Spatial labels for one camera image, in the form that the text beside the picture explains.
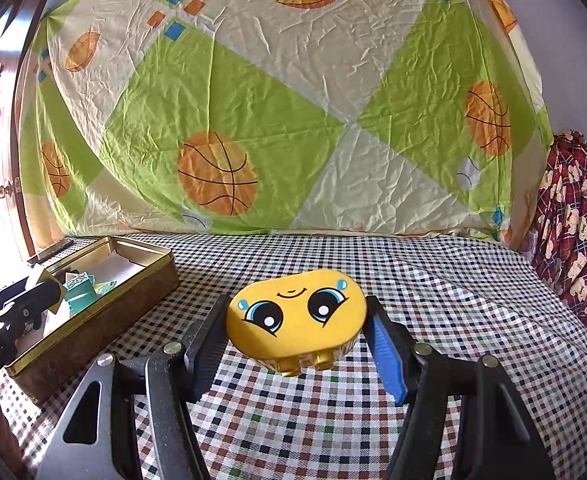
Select gold metal tin box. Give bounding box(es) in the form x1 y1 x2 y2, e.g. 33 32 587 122
4 235 180 403

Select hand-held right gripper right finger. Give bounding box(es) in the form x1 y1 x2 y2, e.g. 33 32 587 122
363 295 557 480

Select brown wooden door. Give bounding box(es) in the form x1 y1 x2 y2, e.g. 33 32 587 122
0 0 59 266

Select yellow face toy block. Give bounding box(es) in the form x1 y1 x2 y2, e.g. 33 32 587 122
225 269 365 378

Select red plaid bear-print garment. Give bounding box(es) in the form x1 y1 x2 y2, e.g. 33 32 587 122
521 130 587 331

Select checked tablecloth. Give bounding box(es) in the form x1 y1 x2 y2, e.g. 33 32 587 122
0 232 587 480

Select white paper liner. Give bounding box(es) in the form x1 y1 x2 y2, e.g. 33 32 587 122
44 252 144 336

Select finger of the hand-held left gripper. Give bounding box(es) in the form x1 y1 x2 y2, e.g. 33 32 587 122
21 279 63 323

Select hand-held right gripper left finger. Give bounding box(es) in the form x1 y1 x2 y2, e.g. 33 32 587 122
36 294 234 480

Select green basketball printed sheet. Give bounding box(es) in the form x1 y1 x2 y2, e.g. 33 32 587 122
18 0 554 246

